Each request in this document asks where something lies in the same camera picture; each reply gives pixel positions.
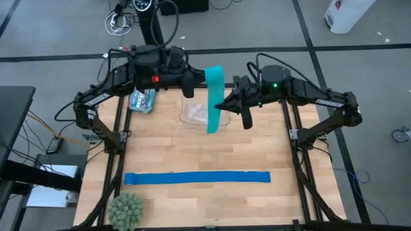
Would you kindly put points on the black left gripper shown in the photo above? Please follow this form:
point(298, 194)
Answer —
point(171, 77)

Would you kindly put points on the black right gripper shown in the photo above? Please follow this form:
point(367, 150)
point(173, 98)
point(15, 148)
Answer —
point(253, 93)

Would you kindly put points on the teal elastic bandage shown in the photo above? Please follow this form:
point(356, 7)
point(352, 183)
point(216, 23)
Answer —
point(214, 96)

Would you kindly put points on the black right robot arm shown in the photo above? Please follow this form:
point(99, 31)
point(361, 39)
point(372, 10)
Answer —
point(327, 102)

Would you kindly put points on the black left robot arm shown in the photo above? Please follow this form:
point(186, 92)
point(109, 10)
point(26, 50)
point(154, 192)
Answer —
point(96, 101)

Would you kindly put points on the teal bandage package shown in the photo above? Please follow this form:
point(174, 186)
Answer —
point(143, 101)

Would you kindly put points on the blue elastic bandage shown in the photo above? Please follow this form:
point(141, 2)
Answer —
point(199, 177)

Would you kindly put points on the clear plastic bag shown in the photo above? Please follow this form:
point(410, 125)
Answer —
point(197, 114)

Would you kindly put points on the clear plastic container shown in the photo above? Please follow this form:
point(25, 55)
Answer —
point(192, 125)

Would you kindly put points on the black box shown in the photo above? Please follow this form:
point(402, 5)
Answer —
point(189, 6)

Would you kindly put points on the black tower fan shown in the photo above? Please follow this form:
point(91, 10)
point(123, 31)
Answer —
point(149, 19)

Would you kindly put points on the white power strip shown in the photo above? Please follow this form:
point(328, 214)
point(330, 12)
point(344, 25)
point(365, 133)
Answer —
point(113, 20)

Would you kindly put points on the white trash bin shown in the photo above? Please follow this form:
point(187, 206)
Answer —
point(348, 16)

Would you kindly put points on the green spiky ball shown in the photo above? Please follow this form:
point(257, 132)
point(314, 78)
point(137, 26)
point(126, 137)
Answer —
point(126, 211)

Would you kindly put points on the black power adapter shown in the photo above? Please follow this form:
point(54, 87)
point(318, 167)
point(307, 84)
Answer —
point(54, 146)

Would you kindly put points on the grey caster wheel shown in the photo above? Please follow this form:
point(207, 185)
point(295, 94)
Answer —
point(400, 135)

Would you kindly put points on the black overhead crossbar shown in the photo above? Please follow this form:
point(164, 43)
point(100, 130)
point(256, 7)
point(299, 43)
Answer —
point(353, 227)

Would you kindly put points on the silver round can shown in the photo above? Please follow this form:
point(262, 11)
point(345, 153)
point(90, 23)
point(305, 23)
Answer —
point(71, 197)

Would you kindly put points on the black desk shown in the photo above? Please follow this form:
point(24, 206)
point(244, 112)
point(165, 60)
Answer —
point(13, 112)

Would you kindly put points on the white box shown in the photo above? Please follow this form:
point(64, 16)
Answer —
point(48, 197)

